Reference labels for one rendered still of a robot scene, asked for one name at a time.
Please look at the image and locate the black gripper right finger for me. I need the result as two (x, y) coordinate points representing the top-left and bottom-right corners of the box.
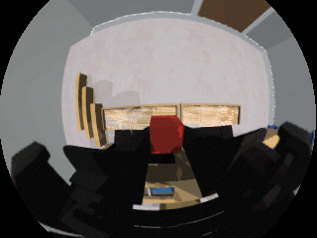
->
(182, 124), (266, 198)

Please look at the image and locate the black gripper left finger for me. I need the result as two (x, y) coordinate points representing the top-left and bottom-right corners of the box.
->
(63, 126), (152, 205)

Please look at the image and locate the tan flat bar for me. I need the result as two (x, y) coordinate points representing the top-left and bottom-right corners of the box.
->
(82, 86), (94, 139)

